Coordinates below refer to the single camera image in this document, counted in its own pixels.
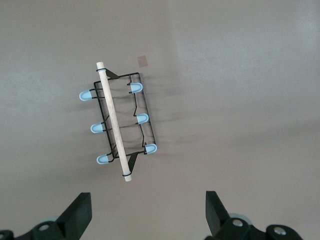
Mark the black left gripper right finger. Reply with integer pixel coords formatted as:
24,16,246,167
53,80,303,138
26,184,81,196
204,190,303,240

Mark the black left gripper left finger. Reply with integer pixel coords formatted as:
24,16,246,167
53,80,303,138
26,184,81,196
14,191,93,240

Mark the black wire cup holder rack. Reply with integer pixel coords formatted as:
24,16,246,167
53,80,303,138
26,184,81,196
78,60,158,183

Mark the small brown tape square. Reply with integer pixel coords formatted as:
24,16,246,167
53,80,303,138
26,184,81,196
137,55,149,68

